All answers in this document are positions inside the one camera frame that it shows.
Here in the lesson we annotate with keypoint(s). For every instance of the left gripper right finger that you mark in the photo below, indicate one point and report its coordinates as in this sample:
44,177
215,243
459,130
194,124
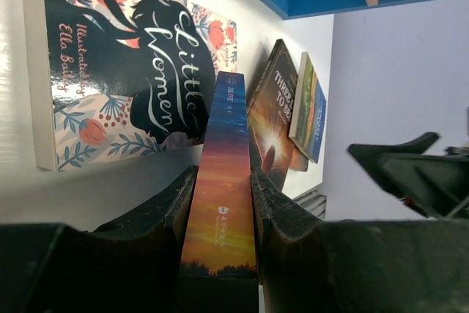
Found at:
310,265

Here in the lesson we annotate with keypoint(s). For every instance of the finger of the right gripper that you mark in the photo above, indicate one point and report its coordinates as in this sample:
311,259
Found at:
435,186

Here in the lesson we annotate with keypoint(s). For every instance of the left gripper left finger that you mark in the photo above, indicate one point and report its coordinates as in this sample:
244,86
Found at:
129,264

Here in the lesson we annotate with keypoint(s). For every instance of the Jane Eyre book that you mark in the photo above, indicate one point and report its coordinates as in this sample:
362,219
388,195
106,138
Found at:
219,239

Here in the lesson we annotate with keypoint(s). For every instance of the Three Days to See book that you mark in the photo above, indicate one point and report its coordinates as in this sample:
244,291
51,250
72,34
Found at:
269,115

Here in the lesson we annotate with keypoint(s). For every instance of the Little Women book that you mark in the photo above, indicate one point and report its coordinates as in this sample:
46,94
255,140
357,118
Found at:
116,79

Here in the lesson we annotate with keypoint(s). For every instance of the Tale of Two Cities book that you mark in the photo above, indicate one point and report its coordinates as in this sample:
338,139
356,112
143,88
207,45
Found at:
299,162

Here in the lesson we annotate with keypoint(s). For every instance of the Animal Farm book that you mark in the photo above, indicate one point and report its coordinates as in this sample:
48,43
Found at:
309,111

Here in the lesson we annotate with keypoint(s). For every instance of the aluminium mounting rail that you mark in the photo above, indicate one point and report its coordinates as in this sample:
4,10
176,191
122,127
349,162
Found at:
314,202

